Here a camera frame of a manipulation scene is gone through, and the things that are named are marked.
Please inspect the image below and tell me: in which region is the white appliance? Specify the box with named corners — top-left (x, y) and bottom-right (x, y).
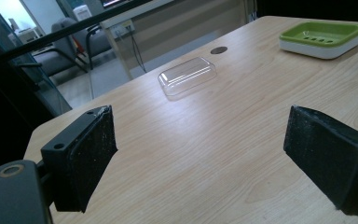
top-left (73, 4), bottom-right (93, 22)

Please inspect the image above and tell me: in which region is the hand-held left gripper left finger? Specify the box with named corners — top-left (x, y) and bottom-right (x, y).
top-left (40, 105), bottom-right (118, 214)

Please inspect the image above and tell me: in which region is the round cable hole cover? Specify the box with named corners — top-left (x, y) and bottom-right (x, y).
top-left (210, 46), bottom-right (228, 55)

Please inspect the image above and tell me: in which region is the clear plastic lid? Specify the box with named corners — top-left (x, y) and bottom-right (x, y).
top-left (157, 56), bottom-right (217, 97)

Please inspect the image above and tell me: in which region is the green and white soap dish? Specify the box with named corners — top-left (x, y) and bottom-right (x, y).
top-left (279, 21), bottom-right (358, 61)

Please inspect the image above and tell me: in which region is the black metal bar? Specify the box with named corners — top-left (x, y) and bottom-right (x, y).
top-left (0, 0), bottom-right (152, 64)

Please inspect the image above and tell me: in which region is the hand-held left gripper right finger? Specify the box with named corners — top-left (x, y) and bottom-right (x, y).
top-left (282, 105), bottom-right (358, 217)

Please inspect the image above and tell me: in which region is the black cable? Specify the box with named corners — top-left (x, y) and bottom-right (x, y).
top-left (130, 29), bottom-right (147, 74)

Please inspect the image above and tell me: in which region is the grey armchair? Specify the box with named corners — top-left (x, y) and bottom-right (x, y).
top-left (31, 17), bottom-right (113, 77)

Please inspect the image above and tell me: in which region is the wall power socket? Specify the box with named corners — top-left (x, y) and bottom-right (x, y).
top-left (109, 20), bottom-right (136, 39)

